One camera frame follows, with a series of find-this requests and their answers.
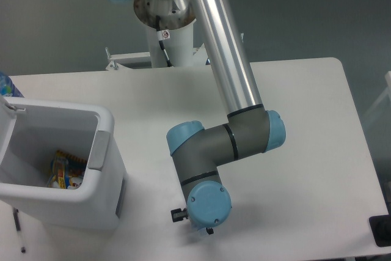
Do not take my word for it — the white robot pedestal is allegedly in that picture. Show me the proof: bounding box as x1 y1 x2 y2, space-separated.
105 0 245 72

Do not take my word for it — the black table clamp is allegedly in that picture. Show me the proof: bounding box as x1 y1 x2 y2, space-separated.
369 215 390 248

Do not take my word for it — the blue water bottle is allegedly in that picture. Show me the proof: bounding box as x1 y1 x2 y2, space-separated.
0 72 24 98

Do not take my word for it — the crushed clear plastic bottle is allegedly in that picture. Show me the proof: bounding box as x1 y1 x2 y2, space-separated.
191 224 209 238

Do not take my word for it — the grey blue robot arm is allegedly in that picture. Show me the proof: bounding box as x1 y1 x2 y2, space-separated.
110 0 286 234

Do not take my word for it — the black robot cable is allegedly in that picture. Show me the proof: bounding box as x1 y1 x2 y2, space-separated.
155 15 174 68

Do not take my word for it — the black pen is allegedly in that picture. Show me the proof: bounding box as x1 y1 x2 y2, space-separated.
12 207 26 254

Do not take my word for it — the white plastic trash can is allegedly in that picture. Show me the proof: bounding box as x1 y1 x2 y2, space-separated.
1 97 126 229

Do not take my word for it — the colourful snack wrapper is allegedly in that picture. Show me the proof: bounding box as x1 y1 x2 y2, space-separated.
46 150 87 189

